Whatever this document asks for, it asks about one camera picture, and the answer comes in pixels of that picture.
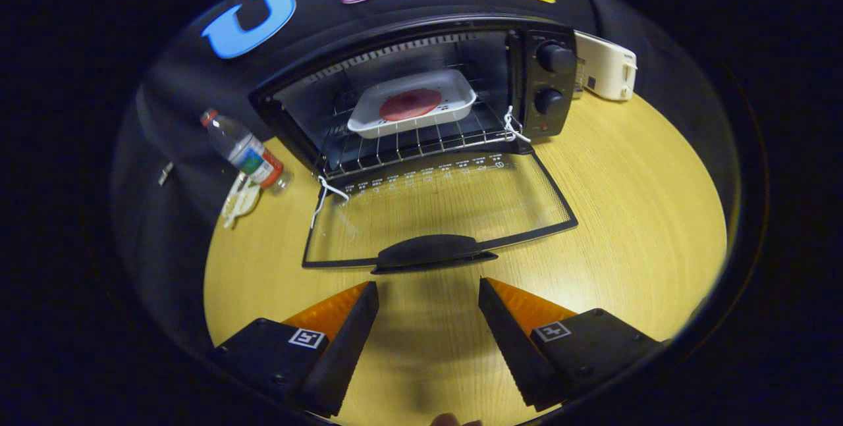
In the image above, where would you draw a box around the round pink meat slice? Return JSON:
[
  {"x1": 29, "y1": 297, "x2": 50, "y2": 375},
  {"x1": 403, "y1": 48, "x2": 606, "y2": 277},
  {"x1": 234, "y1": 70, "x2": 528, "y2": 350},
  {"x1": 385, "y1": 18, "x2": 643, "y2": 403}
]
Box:
[{"x1": 379, "y1": 88, "x2": 443, "y2": 122}]

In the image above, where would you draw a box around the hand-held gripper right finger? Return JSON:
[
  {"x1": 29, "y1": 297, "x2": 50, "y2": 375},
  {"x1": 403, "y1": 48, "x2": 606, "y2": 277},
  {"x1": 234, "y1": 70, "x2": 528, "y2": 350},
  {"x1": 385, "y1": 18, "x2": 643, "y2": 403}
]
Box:
[{"x1": 477, "y1": 277, "x2": 663, "y2": 412}]

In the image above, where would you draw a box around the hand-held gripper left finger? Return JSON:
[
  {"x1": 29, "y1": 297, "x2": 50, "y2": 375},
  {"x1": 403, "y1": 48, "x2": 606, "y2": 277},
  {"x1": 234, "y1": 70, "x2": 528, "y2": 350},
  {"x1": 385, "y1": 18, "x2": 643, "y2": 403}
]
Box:
[{"x1": 211, "y1": 281, "x2": 381, "y2": 418}]

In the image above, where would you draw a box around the white square food tray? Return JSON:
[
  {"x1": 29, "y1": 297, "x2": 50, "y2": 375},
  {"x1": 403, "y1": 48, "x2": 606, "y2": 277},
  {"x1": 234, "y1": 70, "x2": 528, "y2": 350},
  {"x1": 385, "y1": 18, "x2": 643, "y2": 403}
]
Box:
[{"x1": 347, "y1": 69, "x2": 477, "y2": 139}]

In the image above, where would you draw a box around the clear plastic water bottle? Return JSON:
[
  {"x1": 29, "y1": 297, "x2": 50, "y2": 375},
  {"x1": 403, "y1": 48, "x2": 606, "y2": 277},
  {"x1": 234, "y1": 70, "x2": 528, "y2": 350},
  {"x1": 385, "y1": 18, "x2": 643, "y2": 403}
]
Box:
[{"x1": 200, "y1": 109, "x2": 292, "y2": 191}]

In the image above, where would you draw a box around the black toaster oven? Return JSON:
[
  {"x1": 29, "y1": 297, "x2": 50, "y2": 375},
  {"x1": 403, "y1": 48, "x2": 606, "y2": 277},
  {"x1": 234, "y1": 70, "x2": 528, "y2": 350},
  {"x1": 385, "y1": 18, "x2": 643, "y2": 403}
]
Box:
[{"x1": 249, "y1": 14, "x2": 580, "y2": 275}]

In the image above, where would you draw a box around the white bread toaster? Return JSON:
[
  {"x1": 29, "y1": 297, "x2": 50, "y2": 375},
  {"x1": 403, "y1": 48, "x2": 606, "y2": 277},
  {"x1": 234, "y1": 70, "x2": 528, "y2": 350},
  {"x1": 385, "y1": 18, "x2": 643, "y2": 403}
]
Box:
[{"x1": 573, "y1": 30, "x2": 638, "y2": 101}]

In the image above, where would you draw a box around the white string tie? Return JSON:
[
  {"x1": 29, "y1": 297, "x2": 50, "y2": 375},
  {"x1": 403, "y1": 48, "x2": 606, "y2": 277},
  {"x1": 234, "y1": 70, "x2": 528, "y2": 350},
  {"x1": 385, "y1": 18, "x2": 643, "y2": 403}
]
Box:
[
  {"x1": 310, "y1": 176, "x2": 350, "y2": 230},
  {"x1": 502, "y1": 105, "x2": 531, "y2": 144}
]

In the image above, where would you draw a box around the white divided snack dish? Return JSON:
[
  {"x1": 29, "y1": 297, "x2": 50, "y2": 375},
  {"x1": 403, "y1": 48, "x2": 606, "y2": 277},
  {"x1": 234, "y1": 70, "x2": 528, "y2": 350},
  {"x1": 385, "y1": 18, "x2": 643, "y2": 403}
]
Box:
[{"x1": 221, "y1": 173, "x2": 263, "y2": 229}]

